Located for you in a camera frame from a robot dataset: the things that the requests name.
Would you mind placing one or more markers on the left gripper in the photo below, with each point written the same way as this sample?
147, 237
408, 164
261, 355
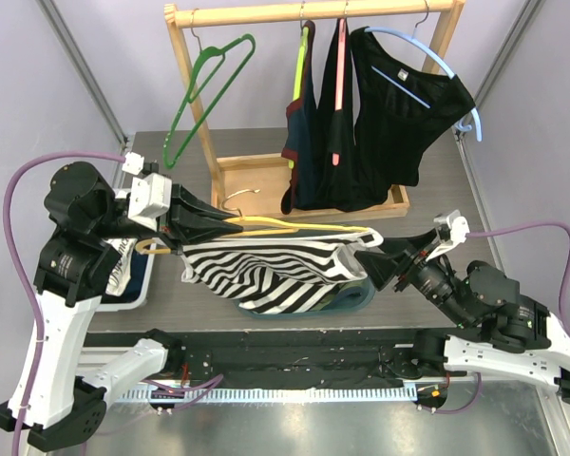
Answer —
185, 228

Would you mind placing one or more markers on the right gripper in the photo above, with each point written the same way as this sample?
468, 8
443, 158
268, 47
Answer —
406, 265

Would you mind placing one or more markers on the striped tank top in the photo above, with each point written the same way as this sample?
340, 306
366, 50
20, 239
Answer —
280, 273

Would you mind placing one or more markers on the navy maroon-trim tank top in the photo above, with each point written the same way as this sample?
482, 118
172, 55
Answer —
303, 137

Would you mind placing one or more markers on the neon yellow hanger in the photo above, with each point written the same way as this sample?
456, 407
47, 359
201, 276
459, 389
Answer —
299, 72

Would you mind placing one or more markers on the green tank top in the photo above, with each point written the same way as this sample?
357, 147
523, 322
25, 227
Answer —
339, 297

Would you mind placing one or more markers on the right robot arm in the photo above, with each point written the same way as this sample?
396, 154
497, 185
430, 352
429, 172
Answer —
497, 329

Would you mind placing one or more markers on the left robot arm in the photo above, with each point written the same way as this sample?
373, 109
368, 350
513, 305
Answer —
53, 407

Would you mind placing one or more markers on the black tank top on pink hanger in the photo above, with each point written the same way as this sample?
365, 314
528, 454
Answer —
329, 169

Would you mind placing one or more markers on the light blue hanger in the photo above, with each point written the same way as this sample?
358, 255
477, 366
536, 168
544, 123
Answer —
460, 126

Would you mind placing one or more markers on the pink hanger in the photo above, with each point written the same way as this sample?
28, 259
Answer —
337, 117

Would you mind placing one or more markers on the blue plastic tub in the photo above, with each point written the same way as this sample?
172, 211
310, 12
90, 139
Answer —
359, 303

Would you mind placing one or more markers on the navy folded garment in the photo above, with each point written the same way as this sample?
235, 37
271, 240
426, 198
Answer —
134, 288

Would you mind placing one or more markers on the wooden clothes rack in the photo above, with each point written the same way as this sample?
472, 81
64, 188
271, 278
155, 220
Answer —
269, 173

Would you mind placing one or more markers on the white printed shirt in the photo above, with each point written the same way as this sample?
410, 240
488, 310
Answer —
120, 274

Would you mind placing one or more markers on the white laundry basket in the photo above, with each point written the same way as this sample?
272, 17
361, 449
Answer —
111, 304

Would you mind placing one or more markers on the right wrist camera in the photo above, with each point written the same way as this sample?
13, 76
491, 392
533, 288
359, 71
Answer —
452, 230

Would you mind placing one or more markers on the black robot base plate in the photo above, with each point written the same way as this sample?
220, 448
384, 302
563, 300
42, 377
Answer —
308, 359

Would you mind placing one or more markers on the white cable duct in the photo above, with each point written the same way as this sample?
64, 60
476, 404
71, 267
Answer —
150, 394

